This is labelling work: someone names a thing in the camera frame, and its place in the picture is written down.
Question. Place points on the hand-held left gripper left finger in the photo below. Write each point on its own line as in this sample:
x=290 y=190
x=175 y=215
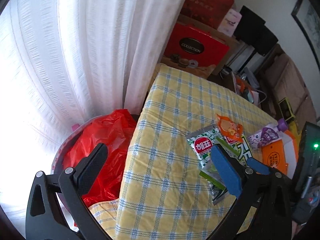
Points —
x=92 y=161

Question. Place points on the pink white package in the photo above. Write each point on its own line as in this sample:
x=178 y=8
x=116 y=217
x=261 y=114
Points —
x=230 y=22

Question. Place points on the yellow plaid tablecloth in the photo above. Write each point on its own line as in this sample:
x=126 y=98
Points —
x=162 y=155

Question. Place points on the red plastic bag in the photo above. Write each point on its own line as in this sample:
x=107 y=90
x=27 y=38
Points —
x=105 y=140

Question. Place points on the framed ink painting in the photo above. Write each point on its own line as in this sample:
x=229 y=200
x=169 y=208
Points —
x=311 y=22

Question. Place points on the red gift box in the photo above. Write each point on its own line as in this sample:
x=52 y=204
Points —
x=195 y=47

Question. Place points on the small orange snack packet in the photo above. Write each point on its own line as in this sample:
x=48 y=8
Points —
x=228 y=127

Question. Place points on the white sheer curtain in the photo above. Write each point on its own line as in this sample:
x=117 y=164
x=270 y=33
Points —
x=75 y=55

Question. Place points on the clear green pea snack packet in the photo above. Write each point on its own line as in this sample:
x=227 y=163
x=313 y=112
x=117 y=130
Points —
x=212 y=173

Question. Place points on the brown sofa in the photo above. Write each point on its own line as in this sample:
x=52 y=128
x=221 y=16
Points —
x=295 y=85

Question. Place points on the purple drink pouch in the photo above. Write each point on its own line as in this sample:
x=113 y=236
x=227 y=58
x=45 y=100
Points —
x=265 y=136

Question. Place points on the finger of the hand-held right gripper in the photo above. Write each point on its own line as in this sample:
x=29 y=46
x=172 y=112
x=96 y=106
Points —
x=258 y=166

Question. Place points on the dark red gift bag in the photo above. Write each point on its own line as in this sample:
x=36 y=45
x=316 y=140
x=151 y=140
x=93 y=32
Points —
x=207 y=7

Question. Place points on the orange cardboard box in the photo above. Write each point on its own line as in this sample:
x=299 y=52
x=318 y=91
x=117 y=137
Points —
x=273 y=155

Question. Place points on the yellow-green black device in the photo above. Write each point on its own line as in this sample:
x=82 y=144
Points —
x=287 y=110

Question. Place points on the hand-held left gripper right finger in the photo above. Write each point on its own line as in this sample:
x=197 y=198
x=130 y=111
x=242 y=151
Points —
x=226 y=171

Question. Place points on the brown sofa cushion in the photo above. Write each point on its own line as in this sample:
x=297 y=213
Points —
x=287 y=80

